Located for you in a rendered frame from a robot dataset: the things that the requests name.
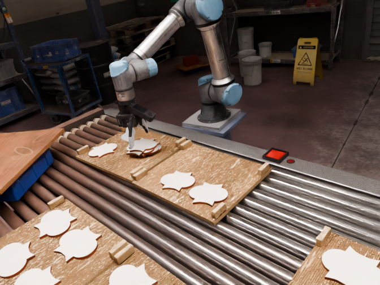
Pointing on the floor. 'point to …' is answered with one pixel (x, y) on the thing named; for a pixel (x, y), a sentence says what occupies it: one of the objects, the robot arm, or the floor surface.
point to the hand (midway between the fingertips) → (141, 141)
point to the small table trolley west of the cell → (55, 111)
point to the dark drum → (99, 57)
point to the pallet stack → (137, 36)
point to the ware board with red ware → (191, 64)
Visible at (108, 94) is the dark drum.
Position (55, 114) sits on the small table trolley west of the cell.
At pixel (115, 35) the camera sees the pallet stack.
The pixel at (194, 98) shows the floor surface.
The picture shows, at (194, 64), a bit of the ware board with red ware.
